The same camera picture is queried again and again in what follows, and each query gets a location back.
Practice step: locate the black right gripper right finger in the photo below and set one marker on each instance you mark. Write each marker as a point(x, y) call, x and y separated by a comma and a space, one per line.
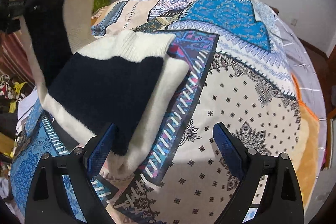
point(268, 189)

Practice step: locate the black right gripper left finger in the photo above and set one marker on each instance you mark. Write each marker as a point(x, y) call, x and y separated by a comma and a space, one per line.
point(47, 201)

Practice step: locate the black and white knit sweater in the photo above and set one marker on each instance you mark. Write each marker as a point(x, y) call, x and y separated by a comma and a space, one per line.
point(87, 82)

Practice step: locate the colourful clothes pile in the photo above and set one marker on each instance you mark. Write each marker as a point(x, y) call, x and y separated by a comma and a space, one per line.
point(12, 92)

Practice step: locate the orange blanket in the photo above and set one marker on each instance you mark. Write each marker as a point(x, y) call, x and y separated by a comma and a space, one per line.
point(305, 155)

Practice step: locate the brown wooden door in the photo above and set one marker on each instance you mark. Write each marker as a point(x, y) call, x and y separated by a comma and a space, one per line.
point(330, 112)

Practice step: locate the white paper pile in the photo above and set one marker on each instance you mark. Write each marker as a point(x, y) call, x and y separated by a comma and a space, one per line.
point(25, 106)

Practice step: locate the blue patchwork bed sheet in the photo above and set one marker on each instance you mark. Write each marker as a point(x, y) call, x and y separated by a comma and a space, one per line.
point(239, 74)

